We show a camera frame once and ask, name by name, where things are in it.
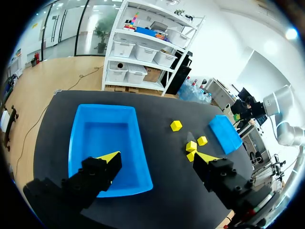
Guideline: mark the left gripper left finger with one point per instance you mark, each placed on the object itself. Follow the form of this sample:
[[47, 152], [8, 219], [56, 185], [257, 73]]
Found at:
[[95, 176]]

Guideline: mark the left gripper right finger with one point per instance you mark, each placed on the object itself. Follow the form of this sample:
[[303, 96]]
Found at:
[[221, 175]]

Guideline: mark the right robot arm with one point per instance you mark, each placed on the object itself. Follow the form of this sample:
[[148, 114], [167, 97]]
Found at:
[[283, 114]]

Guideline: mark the large blue plastic bin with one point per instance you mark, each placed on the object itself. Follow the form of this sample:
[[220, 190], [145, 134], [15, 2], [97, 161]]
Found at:
[[107, 148]]

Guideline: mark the yellow cube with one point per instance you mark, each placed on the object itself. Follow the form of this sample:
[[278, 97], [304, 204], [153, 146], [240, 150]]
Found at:
[[190, 156], [175, 125], [202, 140], [190, 146]]

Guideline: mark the person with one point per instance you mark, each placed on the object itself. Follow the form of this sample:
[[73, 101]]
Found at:
[[245, 107]]

